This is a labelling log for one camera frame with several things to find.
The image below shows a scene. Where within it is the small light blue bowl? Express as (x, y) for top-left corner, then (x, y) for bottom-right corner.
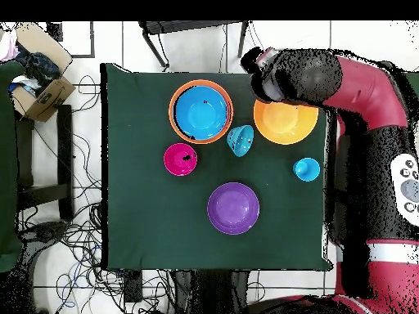
(225, 123), (256, 159)

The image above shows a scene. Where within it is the large blue bowl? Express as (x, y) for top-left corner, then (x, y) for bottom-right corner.
(173, 84), (230, 141)

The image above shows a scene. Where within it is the pink bowl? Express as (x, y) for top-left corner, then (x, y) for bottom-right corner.
(163, 142), (199, 177)

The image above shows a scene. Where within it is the purple bowl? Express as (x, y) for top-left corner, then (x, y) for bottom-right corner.
(207, 182), (261, 236)

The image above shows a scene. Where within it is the large orange bowl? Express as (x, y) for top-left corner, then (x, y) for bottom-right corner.
(168, 78), (235, 146)
(253, 96), (320, 146)

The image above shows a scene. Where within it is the dark green tablecloth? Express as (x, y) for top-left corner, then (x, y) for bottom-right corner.
(99, 61), (335, 272)

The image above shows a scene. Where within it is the blue cup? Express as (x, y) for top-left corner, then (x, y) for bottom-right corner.
(292, 156), (322, 183)

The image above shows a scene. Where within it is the black bench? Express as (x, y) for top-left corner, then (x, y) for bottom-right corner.
(14, 104), (74, 223)

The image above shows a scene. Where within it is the black metal stand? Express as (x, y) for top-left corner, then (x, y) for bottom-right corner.
(138, 20), (250, 70)

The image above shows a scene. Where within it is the cardboard box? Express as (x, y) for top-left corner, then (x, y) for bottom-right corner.
(9, 22), (76, 123)

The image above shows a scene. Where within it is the green cloth covered table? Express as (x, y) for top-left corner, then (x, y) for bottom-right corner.
(0, 60), (24, 272)

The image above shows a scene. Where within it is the tangle of floor cables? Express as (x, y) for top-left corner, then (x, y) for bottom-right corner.
(19, 74), (125, 308)

